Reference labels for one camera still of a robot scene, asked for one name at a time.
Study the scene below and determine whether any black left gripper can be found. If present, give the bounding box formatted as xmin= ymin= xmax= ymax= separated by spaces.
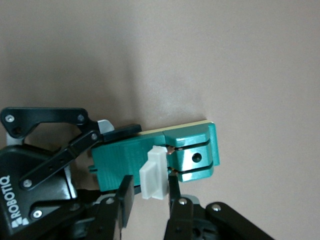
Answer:
xmin=0 ymin=106 xmax=143 ymax=240

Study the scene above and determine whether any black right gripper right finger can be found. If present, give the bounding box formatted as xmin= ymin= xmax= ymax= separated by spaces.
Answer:
xmin=162 ymin=174 xmax=276 ymax=240

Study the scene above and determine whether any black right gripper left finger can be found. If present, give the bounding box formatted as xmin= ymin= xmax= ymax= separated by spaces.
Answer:
xmin=92 ymin=174 xmax=136 ymax=240

